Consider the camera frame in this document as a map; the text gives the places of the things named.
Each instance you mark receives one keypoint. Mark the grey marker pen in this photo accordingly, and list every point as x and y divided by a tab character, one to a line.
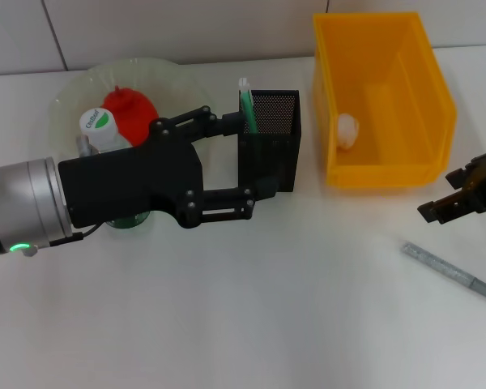
441	267

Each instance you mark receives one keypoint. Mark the mint green utility knife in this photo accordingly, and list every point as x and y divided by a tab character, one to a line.
249	109

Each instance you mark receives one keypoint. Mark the yellow plastic bin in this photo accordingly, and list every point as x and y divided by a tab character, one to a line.
389	174

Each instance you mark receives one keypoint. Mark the clear water bottle green label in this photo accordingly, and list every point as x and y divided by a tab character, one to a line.
99	125

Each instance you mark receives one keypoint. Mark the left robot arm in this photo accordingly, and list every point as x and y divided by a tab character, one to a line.
20	202

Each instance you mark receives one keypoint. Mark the pale green glass fruit plate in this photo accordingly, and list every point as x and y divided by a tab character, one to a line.
178	89

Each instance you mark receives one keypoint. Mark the black mesh pen holder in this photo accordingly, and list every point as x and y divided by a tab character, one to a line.
275	162

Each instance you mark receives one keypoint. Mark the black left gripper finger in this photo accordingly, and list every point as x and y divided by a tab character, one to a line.
265	188

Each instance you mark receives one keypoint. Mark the red-orange toy orange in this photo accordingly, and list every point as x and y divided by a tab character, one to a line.
133	113

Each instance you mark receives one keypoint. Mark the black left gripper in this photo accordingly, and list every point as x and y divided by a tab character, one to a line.
129	182

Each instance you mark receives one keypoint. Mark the white paper ball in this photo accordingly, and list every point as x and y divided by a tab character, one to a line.
348	131

